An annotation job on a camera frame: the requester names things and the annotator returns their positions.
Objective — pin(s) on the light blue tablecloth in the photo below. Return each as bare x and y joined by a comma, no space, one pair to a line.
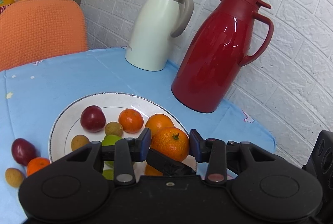
78,75

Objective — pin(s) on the tan longan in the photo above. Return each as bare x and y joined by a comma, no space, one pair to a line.
14,177
79,142
113,129

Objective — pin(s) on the green apple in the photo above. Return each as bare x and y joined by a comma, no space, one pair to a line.
110,140

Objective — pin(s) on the red thermos jug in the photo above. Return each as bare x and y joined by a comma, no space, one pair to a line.
213,57

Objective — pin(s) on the small mandarin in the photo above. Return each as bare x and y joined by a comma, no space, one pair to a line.
169,144
36,165
130,120
151,170

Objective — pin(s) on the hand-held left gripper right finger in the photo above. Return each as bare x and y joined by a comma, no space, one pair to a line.
195,144

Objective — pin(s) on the white ceramic plate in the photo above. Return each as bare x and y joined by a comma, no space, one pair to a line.
117,104

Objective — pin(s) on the large orange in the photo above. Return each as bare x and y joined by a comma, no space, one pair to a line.
162,122

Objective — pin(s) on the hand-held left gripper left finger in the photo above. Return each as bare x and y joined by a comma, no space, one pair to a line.
145,144

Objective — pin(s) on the red plum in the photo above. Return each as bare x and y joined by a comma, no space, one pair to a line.
92,118
23,151

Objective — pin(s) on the white thermos jug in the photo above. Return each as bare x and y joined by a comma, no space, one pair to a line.
151,31

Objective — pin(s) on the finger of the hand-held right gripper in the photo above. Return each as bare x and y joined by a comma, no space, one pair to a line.
166,164

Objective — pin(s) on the orange chair back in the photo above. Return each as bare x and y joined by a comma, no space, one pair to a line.
39,31

